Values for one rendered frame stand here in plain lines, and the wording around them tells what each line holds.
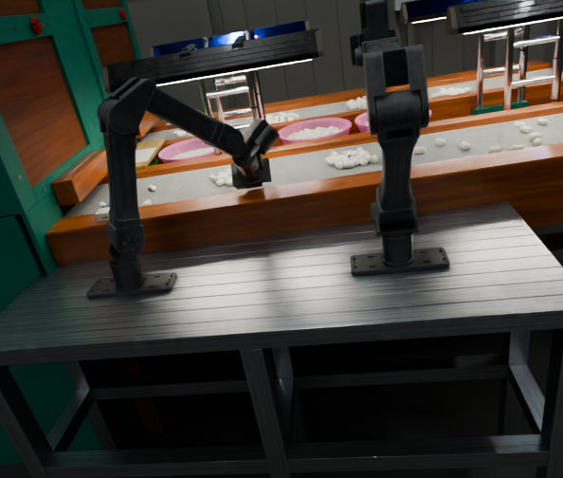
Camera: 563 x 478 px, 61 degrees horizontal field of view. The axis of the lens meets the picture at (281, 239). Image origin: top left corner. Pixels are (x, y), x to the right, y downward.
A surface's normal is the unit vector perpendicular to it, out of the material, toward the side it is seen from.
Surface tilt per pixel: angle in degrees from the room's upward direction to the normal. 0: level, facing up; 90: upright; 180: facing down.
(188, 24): 90
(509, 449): 0
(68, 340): 0
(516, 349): 90
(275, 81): 90
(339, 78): 90
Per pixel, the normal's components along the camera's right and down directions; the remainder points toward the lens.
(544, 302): -0.15, -0.88
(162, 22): -0.08, 0.47
